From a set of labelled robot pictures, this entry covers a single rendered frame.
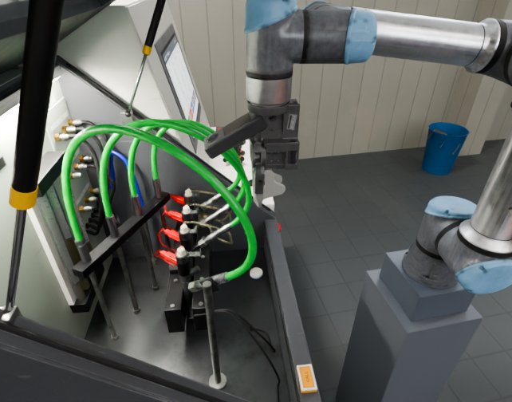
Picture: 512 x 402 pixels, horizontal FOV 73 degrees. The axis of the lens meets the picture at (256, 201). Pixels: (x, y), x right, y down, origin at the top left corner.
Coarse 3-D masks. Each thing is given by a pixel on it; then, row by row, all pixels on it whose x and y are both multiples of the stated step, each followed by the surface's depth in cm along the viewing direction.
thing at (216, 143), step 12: (240, 120) 60; (252, 120) 57; (264, 120) 57; (216, 132) 60; (228, 132) 58; (240, 132) 58; (252, 132) 58; (204, 144) 60; (216, 144) 58; (228, 144) 59; (216, 156) 60
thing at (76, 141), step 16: (96, 128) 53; (112, 128) 52; (128, 128) 51; (80, 144) 57; (160, 144) 51; (64, 160) 59; (192, 160) 51; (64, 176) 61; (208, 176) 51; (64, 192) 63; (224, 192) 52; (240, 208) 53; (80, 240) 70; (240, 272) 60
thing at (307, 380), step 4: (300, 368) 69; (304, 368) 69; (308, 368) 69; (300, 372) 68; (304, 372) 68; (308, 372) 68; (304, 376) 67; (308, 376) 67; (312, 376) 67; (304, 380) 67; (308, 380) 67; (312, 380) 67; (300, 384) 66; (304, 384) 66; (308, 384) 66; (312, 384) 66; (304, 392) 66
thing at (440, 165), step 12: (432, 132) 313; (444, 132) 322; (456, 132) 327; (468, 132) 309; (432, 144) 318; (444, 144) 310; (456, 144) 308; (432, 156) 323; (444, 156) 316; (456, 156) 319; (432, 168) 328; (444, 168) 324
